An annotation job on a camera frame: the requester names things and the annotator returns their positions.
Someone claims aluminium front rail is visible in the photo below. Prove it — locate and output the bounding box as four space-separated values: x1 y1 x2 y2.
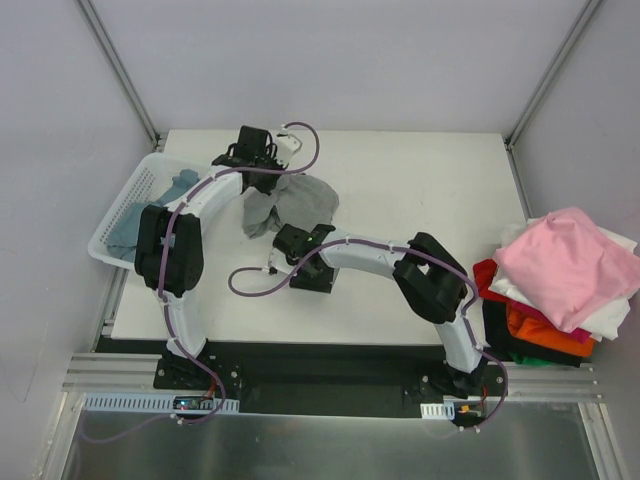
63 352 605 403

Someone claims black t-shirt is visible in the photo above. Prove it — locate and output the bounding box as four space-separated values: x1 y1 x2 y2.
482 300 583 367

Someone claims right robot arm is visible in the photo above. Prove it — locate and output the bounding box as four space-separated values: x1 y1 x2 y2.
270 224 487 395

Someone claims white plastic laundry basket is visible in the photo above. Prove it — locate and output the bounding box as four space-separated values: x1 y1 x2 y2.
88 153 209 270

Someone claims white t-shirt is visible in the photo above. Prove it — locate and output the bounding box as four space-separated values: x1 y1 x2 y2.
490 219 633 341

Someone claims cable duct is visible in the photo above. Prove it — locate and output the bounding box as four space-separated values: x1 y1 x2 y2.
420 401 456 421
84 393 240 415

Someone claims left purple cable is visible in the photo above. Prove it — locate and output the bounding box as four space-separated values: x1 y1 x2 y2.
74 119 321 444

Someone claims magenta t-shirt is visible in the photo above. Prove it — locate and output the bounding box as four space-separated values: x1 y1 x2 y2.
504 295 591 345

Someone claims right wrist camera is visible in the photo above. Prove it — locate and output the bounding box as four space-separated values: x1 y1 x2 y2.
268 247 293 275

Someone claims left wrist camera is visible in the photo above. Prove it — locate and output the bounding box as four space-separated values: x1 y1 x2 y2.
274 125 303 169

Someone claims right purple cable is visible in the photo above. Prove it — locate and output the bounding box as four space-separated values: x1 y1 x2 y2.
228 238 507 437

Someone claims pink t-shirt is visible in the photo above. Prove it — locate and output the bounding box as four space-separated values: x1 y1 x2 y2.
493 207 639 333

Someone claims green t-shirt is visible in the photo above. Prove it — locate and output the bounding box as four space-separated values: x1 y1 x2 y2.
508 352 554 367

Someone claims blue-grey t-shirt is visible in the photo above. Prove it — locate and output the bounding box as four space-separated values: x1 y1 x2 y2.
106 169 200 263

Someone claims right cable duct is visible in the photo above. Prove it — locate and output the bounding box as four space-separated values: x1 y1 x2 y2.
420 401 456 421

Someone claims left cable duct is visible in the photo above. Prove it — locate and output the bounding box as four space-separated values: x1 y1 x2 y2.
84 393 240 415

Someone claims orange t-shirt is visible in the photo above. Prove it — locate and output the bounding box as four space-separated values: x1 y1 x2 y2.
506 302 596 358

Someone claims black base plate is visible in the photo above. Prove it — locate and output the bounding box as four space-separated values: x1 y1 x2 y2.
153 341 506 418

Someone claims aluminium frame post left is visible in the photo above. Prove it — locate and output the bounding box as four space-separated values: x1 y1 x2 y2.
75 0 166 151

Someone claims grey t-shirt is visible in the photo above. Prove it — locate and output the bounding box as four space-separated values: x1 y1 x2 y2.
242 174 340 239

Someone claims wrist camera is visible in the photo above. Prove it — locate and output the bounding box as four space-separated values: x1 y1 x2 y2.
268 247 293 275
274 125 303 169

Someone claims aluminium frame post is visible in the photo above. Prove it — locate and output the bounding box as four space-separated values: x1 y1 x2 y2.
504 0 606 152
75 0 166 151

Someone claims purple cable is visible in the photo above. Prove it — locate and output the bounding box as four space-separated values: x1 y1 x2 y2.
228 238 507 437
74 119 321 444

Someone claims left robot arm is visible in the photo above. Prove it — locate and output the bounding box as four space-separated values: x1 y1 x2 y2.
134 126 302 389

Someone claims aluminium frame post right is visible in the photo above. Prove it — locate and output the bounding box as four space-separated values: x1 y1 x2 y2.
504 0 606 152

